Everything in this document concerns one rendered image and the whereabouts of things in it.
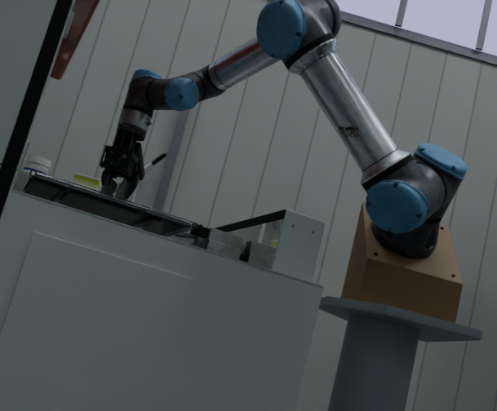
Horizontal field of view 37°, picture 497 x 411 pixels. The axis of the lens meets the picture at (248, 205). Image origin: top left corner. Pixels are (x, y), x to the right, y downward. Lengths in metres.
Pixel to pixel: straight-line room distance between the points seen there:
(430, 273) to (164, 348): 0.62
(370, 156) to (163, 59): 2.54
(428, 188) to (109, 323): 0.67
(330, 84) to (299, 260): 0.36
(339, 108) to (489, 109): 2.75
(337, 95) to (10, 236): 0.68
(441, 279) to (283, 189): 2.19
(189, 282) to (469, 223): 2.77
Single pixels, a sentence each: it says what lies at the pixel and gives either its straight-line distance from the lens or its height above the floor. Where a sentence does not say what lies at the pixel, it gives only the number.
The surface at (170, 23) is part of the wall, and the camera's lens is 4.02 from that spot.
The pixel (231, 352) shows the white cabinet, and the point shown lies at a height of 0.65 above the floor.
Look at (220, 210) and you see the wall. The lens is 3.73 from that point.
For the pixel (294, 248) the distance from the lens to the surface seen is 1.54.
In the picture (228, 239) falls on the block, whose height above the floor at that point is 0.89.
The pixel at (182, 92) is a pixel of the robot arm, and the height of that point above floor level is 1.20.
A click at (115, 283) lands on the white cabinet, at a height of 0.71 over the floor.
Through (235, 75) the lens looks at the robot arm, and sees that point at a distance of 1.82.
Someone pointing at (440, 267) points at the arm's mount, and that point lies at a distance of 1.71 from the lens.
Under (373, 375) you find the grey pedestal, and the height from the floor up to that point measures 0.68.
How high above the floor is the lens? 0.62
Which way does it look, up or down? 12 degrees up
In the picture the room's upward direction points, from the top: 15 degrees clockwise
